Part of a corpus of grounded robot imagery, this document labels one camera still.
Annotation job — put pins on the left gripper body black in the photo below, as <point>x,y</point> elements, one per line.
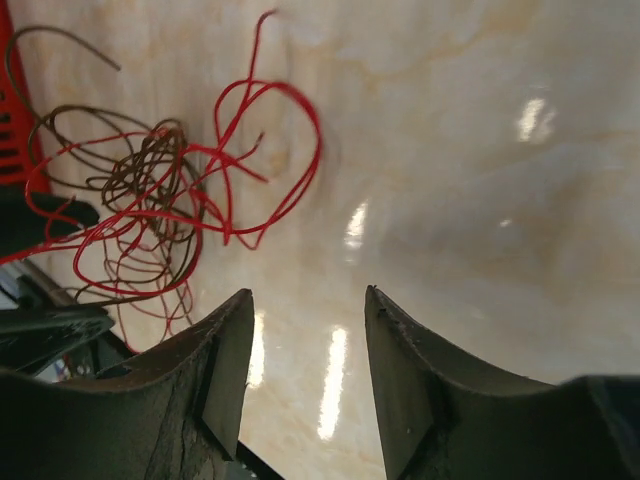
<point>23,228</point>

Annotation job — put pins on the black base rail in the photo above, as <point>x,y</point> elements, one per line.
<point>26,287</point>

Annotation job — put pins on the red plastic basket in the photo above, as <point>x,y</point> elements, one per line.
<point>16,120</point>

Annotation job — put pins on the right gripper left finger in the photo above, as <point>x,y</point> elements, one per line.
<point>171,412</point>

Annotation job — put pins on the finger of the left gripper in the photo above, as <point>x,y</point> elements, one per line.
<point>33,339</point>

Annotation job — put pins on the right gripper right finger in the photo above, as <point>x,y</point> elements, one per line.
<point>443,413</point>

